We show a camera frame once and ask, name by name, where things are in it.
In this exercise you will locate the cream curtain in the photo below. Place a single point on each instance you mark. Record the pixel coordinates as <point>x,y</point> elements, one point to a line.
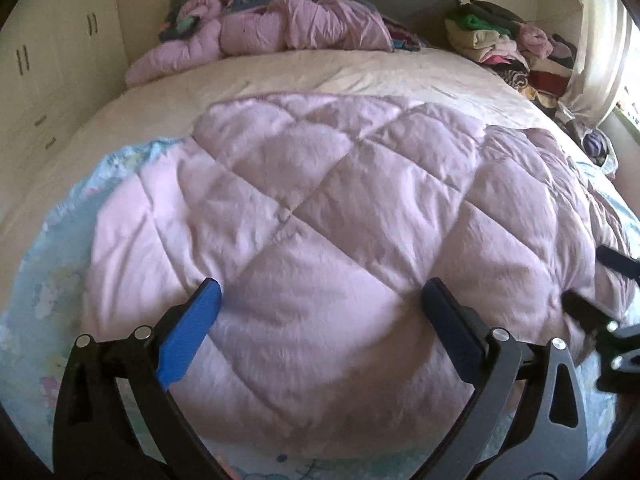
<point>600,50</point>

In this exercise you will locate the heap of loose cloths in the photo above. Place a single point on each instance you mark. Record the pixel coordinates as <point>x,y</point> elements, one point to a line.
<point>590,140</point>

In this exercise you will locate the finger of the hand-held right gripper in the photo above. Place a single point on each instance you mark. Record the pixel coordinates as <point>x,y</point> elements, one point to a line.
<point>620,260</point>
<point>587,312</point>

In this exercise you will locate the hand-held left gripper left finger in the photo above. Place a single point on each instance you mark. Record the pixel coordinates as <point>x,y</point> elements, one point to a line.
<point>192,330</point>

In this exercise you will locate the pink quilted comforter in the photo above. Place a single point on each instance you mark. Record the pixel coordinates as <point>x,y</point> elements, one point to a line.
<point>325,220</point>

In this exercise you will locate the pile of folded clothes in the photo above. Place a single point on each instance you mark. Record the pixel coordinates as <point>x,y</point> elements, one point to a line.
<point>495,40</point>

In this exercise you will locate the crumpled pink blanket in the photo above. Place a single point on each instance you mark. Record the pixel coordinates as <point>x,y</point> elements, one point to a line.
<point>300,25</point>

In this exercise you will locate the cartoon printed blue blanket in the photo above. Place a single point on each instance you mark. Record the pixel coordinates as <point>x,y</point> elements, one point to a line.
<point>50,260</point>

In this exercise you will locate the dark teal cloth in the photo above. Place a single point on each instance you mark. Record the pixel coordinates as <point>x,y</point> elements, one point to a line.
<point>180,27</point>

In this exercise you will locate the multicoloured striped cloth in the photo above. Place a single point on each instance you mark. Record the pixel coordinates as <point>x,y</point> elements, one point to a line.
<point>402,37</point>

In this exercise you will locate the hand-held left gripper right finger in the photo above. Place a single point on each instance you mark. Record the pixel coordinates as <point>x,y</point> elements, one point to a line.
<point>450,325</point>

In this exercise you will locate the beige bed sheet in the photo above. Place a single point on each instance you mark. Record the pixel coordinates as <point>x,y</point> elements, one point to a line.
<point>350,72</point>

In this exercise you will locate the cream wardrobe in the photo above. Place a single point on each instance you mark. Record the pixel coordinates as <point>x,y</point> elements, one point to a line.
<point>50,60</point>

